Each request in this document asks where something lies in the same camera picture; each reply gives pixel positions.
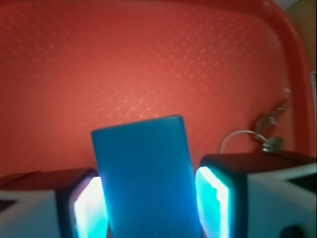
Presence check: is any red plastic tray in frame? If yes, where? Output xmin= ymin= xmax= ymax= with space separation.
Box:
xmin=0 ymin=0 xmax=316 ymax=175

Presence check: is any silver key bunch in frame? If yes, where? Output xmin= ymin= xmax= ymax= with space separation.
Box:
xmin=219 ymin=88 xmax=291 ymax=154

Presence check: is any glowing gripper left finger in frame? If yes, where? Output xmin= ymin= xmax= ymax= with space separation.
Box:
xmin=0 ymin=168 xmax=108 ymax=238

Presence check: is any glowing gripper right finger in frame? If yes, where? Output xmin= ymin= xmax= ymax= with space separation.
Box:
xmin=195 ymin=151 xmax=317 ymax=238

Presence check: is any blue rectangular block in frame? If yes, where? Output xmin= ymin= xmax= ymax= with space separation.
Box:
xmin=92 ymin=115 xmax=203 ymax=238

